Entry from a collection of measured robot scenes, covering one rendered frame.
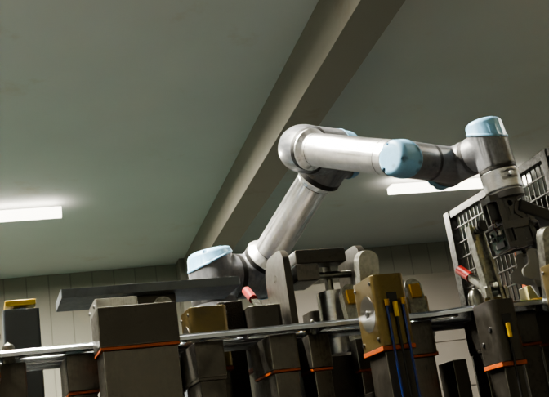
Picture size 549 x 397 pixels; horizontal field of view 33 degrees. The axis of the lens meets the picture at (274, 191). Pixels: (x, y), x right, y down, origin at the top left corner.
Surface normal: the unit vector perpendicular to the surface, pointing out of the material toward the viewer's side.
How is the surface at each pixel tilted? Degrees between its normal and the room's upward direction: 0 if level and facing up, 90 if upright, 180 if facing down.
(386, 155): 90
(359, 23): 180
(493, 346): 90
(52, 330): 90
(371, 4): 180
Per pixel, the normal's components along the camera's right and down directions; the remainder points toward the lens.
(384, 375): -0.95, 0.04
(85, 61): 0.14, 0.95
